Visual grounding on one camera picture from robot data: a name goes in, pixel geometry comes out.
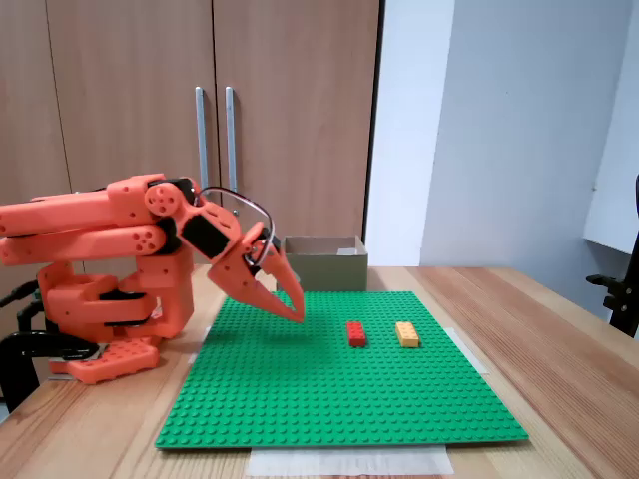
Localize red lego block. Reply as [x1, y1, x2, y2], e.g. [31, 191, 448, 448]
[346, 320, 368, 348]

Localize cardboard box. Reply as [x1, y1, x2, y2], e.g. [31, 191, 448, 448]
[282, 235, 369, 293]

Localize green lego baseplate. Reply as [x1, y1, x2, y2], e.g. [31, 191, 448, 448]
[154, 290, 530, 451]

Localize yellow lego block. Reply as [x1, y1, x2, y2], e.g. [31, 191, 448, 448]
[394, 321, 422, 349]

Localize small masking tape pieces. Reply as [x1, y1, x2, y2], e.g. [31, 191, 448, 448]
[187, 324, 215, 366]

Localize long masking tape strip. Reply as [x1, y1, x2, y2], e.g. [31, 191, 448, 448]
[248, 445, 454, 478]

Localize wooden cabinet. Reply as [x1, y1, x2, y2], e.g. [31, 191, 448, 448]
[0, 0, 386, 300]

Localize short masking tape strip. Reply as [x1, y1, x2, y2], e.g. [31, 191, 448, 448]
[446, 327, 490, 376]

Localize black table clamp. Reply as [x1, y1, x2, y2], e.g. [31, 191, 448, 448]
[0, 301, 104, 414]

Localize black stand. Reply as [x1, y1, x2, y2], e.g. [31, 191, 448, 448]
[586, 174, 639, 340]

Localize white board panel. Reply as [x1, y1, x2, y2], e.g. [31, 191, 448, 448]
[582, 0, 639, 256]

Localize gripper motor cable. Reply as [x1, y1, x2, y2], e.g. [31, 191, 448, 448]
[198, 187, 277, 265]

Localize metal cabinet handle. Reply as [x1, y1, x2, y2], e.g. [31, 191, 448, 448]
[195, 87, 210, 189]
[225, 86, 240, 194]

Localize black power cable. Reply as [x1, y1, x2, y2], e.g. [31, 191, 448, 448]
[0, 279, 41, 308]

